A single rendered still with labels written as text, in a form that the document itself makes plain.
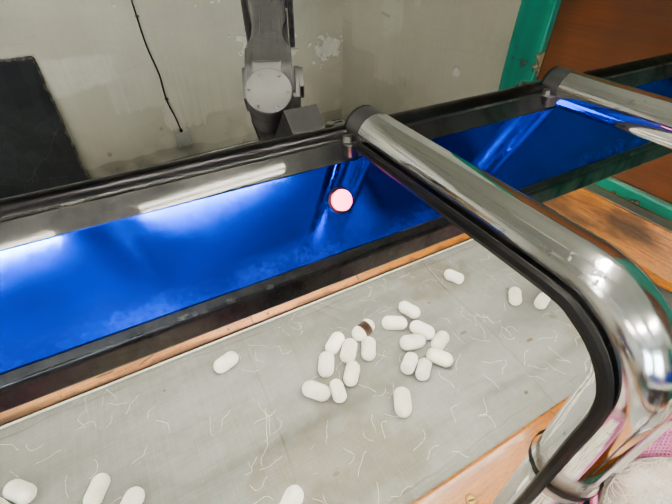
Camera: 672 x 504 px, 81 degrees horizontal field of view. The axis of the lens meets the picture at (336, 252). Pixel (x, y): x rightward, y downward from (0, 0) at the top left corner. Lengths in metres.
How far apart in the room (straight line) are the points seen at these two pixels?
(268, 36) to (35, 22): 1.74
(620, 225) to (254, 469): 0.62
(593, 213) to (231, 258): 0.65
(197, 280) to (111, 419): 0.40
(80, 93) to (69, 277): 2.21
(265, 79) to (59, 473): 0.49
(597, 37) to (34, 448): 0.94
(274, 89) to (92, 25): 1.87
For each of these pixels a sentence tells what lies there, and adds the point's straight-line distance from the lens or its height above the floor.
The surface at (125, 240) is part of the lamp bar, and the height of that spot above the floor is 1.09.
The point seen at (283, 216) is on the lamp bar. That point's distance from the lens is 0.20.
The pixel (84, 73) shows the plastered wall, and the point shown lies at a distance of 2.37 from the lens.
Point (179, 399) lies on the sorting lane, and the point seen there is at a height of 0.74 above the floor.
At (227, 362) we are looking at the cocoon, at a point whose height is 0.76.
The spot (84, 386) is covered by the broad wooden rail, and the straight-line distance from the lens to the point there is 0.61.
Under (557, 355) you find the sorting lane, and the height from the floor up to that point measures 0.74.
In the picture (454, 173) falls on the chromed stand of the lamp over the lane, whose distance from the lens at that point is 0.16.
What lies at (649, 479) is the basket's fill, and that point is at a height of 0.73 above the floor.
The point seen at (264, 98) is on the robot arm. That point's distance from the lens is 0.50.
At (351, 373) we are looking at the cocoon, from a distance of 0.52.
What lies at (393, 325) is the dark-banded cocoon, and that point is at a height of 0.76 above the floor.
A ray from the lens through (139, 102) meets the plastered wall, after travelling 2.43.
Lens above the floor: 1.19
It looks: 40 degrees down
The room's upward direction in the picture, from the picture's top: straight up
